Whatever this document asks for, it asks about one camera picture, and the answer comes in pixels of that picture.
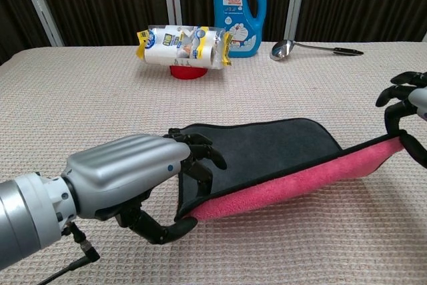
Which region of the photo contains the beige woven tablecloth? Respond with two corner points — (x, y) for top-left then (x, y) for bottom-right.
(0, 41), (427, 285)

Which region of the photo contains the steel ladle black handle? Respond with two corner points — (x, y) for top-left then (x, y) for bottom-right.
(269, 39), (364, 62)

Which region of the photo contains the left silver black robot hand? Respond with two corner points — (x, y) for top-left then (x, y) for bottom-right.
(61, 127), (228, 245)

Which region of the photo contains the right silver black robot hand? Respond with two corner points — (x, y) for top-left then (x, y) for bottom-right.
(375, 71), (427, 169)

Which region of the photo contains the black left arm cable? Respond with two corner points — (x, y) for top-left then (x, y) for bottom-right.
(36, 221), (101, 285)

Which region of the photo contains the red and black cloth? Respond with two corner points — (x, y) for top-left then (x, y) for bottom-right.
(173, 117), (410, 222)

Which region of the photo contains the blue detergent pump bottle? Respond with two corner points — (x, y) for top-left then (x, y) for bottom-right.
(213, 0), (268, 59)

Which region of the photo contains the red plastic bowl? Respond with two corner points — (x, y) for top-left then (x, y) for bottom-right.
(169, 64), (208, 81)

